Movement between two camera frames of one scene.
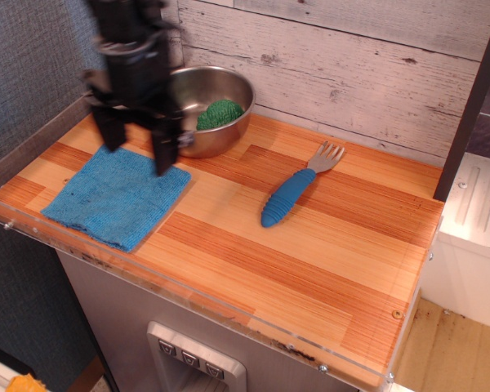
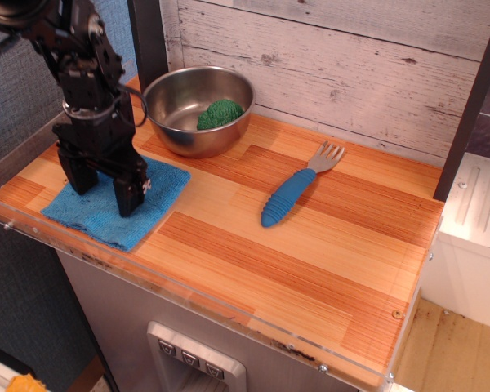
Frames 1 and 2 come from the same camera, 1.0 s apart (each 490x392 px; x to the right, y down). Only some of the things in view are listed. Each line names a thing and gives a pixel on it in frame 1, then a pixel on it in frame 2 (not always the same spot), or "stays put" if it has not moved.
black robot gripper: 139,82 → 100,140
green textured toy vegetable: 217,113 stays put
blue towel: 118,199 stays put
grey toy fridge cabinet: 150,341 stays put
